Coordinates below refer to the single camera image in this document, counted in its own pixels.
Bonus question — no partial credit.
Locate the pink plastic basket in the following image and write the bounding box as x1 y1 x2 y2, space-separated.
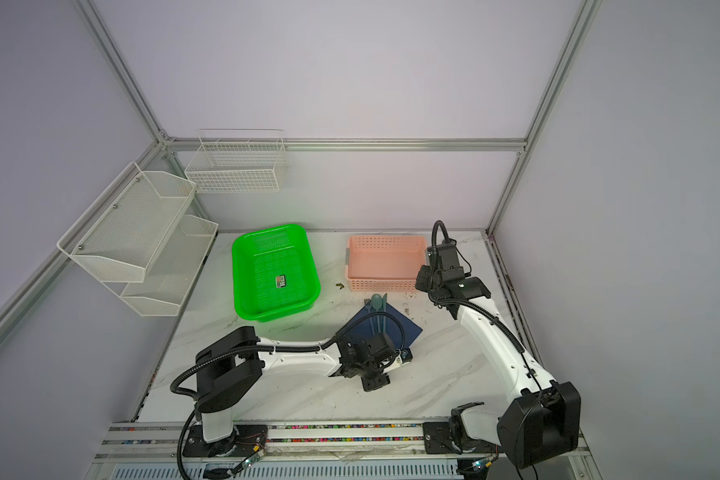
345 235 427 293

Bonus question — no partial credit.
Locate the aluminium mounting rail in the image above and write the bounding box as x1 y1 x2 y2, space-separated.
92 415 592 466

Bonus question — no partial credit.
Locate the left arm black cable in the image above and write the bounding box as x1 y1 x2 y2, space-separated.
169 310 409 480

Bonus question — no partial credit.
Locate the white mesh upper shelf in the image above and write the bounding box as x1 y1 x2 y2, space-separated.
57 162 196 283

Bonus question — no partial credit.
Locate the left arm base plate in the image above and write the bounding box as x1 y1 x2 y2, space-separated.
182 424 268 458

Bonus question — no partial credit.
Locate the dark blue paper napkin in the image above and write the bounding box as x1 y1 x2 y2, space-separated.
340 305 423 349

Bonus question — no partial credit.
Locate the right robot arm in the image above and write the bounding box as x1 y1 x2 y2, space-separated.
415 265 582 469

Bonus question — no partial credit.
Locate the white mesh shelf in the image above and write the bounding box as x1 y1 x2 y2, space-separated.
120 215 218 317
57 162 196 283

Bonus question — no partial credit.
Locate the green plastic knife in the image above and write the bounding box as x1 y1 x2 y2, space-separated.
377 294 388 333

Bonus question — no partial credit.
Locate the white wire wall basket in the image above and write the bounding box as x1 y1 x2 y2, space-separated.
185 129 289 194

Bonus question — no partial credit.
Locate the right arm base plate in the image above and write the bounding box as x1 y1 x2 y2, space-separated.
422 420 503 455

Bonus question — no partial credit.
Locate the white mesh lower shelf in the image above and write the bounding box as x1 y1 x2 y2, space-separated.
120 215 218 317

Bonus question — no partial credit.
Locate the green plastic basket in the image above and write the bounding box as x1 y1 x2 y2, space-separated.
231 224 321 322

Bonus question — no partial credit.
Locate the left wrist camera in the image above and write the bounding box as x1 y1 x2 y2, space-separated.
393 349 413 367

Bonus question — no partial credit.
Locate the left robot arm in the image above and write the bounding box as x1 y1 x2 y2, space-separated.
192 327 413 444

